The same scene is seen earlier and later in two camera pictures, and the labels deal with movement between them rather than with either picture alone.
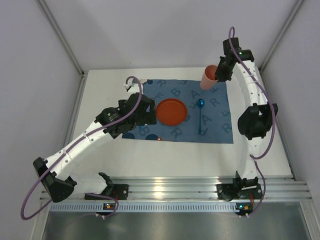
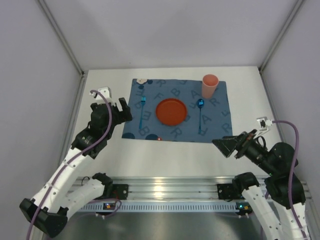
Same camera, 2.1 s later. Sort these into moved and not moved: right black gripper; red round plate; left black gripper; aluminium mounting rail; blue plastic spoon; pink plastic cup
Moved: right black gripper; left black gripper; pink plastic cup
Not moved: red round plate; blue plastic spoon; aluminium mounting rail
